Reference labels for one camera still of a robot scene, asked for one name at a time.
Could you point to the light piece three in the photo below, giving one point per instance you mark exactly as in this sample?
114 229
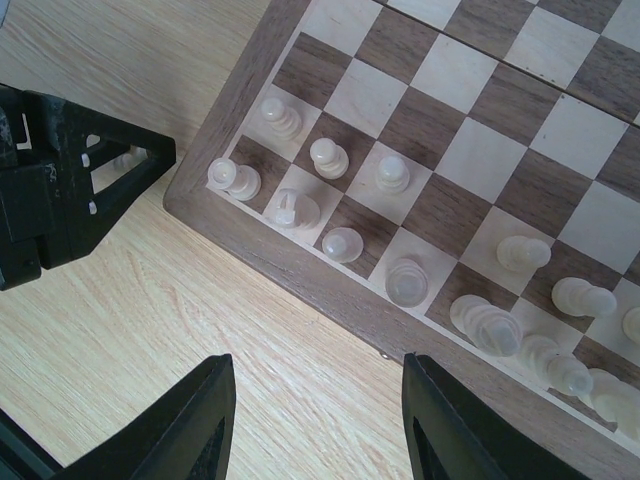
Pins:
330 160

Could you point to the light piece two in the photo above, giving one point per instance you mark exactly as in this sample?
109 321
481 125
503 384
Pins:
284 121
295 210

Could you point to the light piece front pair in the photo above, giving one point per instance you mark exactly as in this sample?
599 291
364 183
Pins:
406 283

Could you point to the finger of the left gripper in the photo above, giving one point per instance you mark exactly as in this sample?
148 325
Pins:
79 146

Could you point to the wooden chess board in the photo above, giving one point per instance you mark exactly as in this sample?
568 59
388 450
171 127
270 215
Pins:
513 118

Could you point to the light piece lowest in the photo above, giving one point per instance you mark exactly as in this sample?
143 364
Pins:
561 370

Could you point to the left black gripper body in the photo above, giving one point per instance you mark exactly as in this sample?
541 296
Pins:
26 215

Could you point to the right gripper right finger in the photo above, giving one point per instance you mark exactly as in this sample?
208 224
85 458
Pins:
452 434

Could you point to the light pawn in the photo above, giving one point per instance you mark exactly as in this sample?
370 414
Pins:
130 159

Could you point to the light piece front tall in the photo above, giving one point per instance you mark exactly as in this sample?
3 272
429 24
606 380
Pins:
491 329

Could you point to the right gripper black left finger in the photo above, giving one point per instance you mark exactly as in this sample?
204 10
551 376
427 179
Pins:
185 434

